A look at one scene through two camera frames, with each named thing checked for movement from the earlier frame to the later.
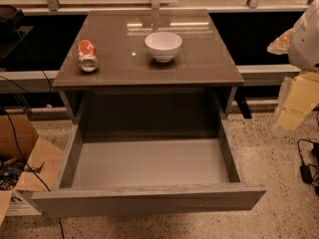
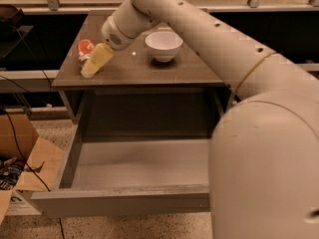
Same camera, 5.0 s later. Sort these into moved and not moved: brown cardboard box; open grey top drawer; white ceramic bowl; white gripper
Moved: white gripper
Not moved: brown cardboard box; white ceramic bowl; open grey top drawer
